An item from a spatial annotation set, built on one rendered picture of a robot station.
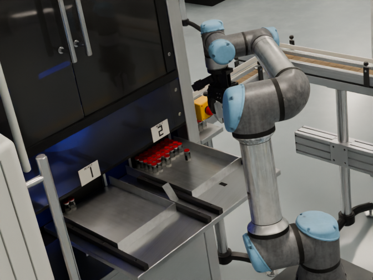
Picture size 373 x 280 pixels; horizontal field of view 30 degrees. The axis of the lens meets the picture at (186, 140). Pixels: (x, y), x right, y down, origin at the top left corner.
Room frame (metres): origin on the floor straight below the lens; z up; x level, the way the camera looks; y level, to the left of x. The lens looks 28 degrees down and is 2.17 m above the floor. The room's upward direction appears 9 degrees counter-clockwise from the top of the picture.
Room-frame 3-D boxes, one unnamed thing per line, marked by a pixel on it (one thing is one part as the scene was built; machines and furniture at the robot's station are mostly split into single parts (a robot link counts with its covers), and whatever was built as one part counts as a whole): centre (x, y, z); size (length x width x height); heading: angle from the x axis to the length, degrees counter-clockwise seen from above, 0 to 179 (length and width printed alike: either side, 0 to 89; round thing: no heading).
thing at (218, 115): (2.12, -0.13, 1.13); 0.06 x 0.03 x 0.09; 43
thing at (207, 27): (2.13, -0.14, 1.39); 0.09 x 0.08 x 0.11; 5
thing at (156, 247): (2.05, 0.11, 0.87); 0.70 x 0.48 x 0.02; 132
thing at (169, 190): (1.99, 0.05, 0.91); 0.14 x 0.03 x 0.06; 42
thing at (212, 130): (2.51, -0.06, 0.87); 0.14 x 0.13 x 0.02; 42
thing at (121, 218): (1.99, 0.28, 0.90); 0.34 x 0.26 x 0.04; 42
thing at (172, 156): (2.28, 0.09, 0.90); 0.18 x 0.02 x 0.05; 132
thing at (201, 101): (2.47, -0.08, 1.00); 0.08 x 0.07 x 0.07; 42
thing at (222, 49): (2.04, -0.17, 1.39); 0.11 x 0.11 x 0.08; 5
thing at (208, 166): (2.22, 0.03, 0.90); 0.34 x 0.26 x 0.04; 42
